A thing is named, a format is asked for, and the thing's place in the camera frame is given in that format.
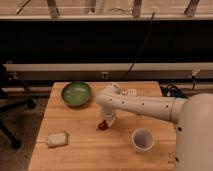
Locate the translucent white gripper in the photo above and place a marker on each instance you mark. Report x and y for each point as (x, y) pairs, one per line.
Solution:
(110, 119)

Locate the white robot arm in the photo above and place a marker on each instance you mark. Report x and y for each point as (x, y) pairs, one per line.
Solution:
(193, 118)

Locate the green ceramic bowl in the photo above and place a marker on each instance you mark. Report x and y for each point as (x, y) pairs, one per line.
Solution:
(76, 94)

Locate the white remote control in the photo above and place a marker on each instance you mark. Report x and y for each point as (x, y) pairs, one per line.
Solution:
(129, 92)

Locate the white paper cup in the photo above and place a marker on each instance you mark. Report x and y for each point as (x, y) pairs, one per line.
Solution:
(142, 140)

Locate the white sponge block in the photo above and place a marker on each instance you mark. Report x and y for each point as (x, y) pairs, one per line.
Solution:
(57, 139)

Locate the white baseboard heater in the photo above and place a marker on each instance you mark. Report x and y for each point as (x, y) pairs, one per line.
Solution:
(140, 71)

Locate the white plug adapter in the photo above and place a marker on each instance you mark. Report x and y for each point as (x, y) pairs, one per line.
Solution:
(195, 71)

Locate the black office chair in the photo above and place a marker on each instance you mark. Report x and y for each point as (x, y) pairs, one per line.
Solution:
(5, 78)

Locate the white wall outlet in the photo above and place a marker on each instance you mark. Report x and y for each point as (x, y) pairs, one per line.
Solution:
(104, 75)

